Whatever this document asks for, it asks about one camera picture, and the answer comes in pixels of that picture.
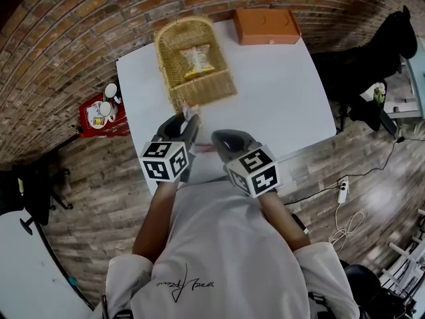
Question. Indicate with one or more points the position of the pale blue desk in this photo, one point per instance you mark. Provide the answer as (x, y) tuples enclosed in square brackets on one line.
[(416, 85)]

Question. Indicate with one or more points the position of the white enamel mug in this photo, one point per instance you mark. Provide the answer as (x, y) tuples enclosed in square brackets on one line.
[(111, 91), (106, 109)]

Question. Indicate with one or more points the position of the wicker basket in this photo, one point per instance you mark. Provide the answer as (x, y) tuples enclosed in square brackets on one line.
[(169, 45)]

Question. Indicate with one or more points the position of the white metal frame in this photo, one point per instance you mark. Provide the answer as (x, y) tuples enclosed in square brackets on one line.
[(405, 261)]

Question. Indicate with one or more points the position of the person's left forearm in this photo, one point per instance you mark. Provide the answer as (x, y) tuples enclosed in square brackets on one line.
[(154, 224)]

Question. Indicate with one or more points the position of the small pink candy packet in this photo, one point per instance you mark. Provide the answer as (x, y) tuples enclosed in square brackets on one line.
[(191, 110)]

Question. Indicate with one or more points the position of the yellow snack packet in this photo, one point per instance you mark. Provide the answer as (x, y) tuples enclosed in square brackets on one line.
[(197, 62)]

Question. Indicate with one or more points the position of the person's right forearm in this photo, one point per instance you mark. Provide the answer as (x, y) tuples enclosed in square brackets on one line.
[(284, 221)]

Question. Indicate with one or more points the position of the orange box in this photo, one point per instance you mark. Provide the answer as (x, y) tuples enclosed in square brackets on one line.
[(265, 27)]

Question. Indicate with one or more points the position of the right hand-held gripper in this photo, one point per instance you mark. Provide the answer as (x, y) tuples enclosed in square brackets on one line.
[(255, 174)]

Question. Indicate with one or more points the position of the red snack bar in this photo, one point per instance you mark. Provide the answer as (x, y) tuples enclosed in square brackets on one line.
[(206, 149)]

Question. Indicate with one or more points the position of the black office chair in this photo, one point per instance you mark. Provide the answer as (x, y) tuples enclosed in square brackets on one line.
[(23, 194), (358, 75)]

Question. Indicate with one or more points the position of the person's white shirt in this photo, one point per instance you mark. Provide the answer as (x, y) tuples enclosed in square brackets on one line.
[(232, 254)]

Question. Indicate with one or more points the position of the white flower bunch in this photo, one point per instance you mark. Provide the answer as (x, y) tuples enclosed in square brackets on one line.
[(379, 93)]

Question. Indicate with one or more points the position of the white power strip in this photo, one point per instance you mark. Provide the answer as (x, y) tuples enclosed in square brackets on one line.
[(343, 192)]

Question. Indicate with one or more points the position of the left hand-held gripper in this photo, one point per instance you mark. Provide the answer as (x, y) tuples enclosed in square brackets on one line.
[(162, 163)]

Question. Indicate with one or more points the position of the red box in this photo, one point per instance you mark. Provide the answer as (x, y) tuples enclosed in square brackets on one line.
[(116, 130)]

